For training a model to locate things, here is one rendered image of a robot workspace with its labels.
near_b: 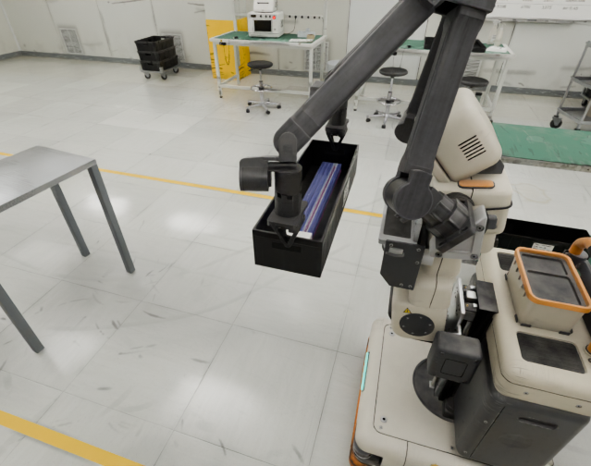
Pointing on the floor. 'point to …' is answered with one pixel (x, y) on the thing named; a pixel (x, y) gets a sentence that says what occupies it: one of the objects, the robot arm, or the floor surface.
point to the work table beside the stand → (40, 173)
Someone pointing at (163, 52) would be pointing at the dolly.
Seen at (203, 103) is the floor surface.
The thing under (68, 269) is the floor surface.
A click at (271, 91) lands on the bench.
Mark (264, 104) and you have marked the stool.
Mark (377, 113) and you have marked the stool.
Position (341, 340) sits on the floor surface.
